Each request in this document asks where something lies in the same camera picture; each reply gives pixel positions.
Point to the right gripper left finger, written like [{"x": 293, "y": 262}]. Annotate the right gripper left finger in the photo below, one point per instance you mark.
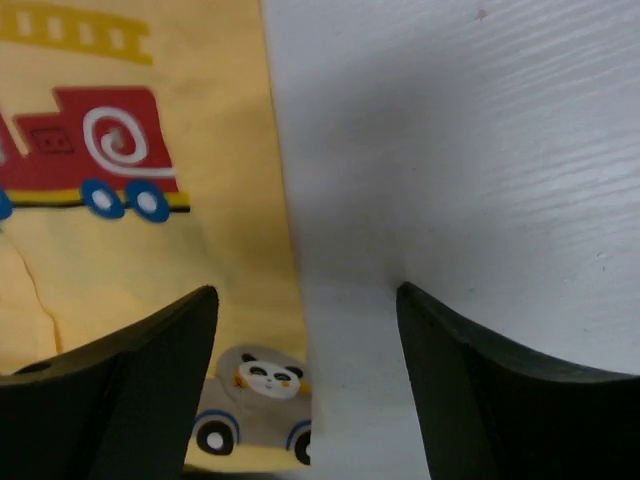
[{"x": 120, "y": 407}]

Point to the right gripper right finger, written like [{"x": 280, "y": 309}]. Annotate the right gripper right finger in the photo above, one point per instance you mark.
[{"x": 491, "y": 408}]

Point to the yellow car print cloth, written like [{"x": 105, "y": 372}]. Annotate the yellow car print cloth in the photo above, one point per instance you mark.
[{"x": 140, "y": 160}]

